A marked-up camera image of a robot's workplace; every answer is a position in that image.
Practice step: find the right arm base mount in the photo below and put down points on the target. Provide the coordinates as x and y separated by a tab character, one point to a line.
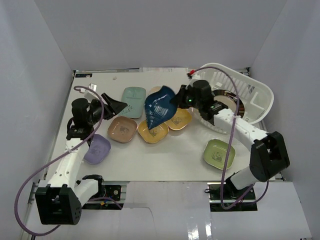
247	204

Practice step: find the black label sticker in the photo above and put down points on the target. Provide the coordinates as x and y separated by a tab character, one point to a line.
83	75

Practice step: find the yellow square dish right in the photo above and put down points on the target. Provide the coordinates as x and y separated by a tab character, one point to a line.
180	120

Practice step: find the papers at table back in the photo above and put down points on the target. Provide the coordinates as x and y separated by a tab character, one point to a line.
164	69

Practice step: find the yellow square dish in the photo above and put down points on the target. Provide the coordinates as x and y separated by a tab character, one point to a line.
154	135
180	120

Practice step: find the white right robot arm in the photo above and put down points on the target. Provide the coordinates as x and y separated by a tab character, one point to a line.
268	152

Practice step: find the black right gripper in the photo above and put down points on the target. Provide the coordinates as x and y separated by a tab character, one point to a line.
179	100

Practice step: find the yellow square dish left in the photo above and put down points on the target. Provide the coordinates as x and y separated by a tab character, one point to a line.
154	135

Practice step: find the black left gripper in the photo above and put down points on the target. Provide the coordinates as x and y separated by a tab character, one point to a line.
105	106

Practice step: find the cream square panda dish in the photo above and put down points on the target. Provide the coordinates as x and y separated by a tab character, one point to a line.
154	90

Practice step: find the teal rectangular divided plate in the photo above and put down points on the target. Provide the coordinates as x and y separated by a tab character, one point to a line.
134	97

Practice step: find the dark blue leaf plate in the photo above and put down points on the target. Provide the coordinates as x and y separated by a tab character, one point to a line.
159	108

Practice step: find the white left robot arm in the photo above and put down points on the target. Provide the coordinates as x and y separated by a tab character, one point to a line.
60	202

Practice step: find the purple square panda dish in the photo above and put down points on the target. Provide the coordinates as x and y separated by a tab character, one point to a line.
98	150

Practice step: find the green square panda dish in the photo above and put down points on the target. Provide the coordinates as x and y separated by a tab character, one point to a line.
215	153

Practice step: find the white plastic dish bin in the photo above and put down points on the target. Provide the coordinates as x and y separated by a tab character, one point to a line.
257	97

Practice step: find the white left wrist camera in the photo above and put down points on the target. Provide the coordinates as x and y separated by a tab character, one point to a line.
90	94

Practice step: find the brown square panda dish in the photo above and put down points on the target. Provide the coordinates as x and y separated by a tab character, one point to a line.
122	129

